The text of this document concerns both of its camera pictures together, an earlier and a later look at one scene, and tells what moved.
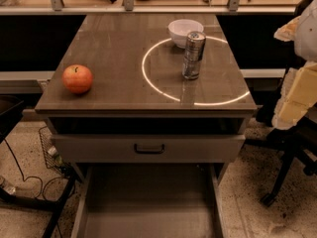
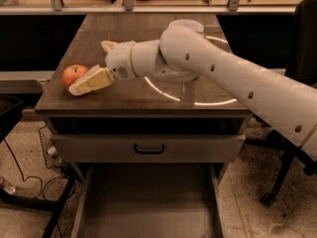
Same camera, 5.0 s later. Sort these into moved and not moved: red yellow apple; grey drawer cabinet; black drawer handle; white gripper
Moved: white gripper
Not moved: black drawer handle; red yellow apple; grey drawer cabinet
